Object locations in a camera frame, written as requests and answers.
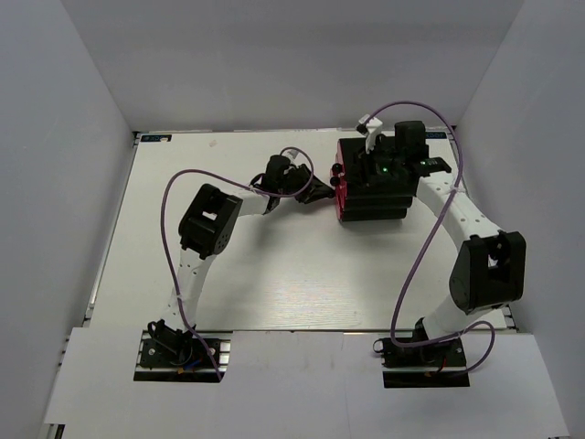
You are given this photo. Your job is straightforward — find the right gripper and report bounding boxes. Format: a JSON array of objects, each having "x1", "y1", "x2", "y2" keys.
[{"x1": 343, "y1": 137, "x2": 405, "y2": 188}]

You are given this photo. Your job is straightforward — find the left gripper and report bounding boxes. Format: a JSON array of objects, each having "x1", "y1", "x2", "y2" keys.
[{"x1": 278, "y1": 164, "x2": 333, "y2": 205}]

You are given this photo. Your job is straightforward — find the black drawer organizer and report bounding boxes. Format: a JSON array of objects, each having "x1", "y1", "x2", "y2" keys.
[{"x1": 340, "y1": 137, "x2": 418, "y2": 222}]

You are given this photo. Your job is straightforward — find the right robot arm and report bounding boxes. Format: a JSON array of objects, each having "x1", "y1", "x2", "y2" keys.
[{"x1": 344, "y1": 115, "x2": 527, "y2": 365}]

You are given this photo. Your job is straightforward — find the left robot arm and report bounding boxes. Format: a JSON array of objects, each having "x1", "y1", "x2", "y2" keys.
[{"x1": 162, "y1": 152, "x2": 335, "y2": 333}]

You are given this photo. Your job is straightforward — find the blue label right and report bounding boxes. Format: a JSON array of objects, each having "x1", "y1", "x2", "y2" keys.
[{"x1": 426, "y1": 132, "x2": 447, "y2": 139}]

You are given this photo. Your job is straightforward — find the blue label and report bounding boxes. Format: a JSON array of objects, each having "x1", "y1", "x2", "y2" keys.
[
  {"x1": 426, "y1": 132, "x2": 447, "y2": 139},
  {"x1": 140, "y1": 134, "x2": 172, "y2": 143}
]

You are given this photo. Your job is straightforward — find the blue label left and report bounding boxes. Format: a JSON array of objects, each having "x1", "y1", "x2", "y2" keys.
[{"x1": 140, "y1": 134, "x2": 172, "y2": 143}]

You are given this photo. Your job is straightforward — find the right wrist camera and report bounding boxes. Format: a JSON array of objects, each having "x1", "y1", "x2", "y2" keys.
[{"x1": 356, "y1": 114, "x2": 383, "y2": 154}]

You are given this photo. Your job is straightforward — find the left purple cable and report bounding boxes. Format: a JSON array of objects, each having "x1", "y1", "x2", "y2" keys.
[{"x1": 161, "y1": 146, "x2": 315, "y2": 381}]

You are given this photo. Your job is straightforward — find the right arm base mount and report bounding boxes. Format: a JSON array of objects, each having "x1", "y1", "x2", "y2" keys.
[{"x1": 372, "y1": 337, "x2": 470, "y2": 389}]

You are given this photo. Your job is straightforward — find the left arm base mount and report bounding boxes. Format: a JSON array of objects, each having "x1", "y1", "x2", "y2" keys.
[{"x1": 133, "y1": 320, "x2": 231, "y2": 383}]

